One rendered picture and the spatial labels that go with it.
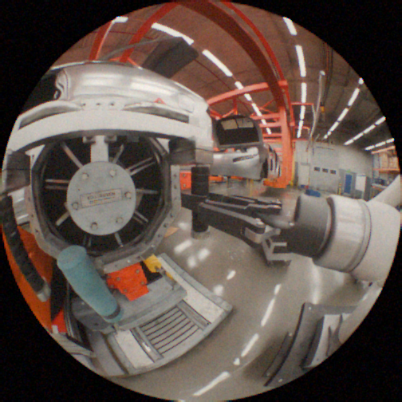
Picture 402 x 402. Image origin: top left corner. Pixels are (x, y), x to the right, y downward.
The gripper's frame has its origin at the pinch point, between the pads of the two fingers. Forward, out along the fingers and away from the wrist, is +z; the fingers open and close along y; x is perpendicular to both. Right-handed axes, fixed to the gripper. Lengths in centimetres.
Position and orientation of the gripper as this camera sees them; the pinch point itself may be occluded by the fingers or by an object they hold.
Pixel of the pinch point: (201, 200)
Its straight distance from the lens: 23.2
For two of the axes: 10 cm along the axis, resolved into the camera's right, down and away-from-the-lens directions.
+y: 6.9, -1.8, 7.0
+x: 0.0, -9.7, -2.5
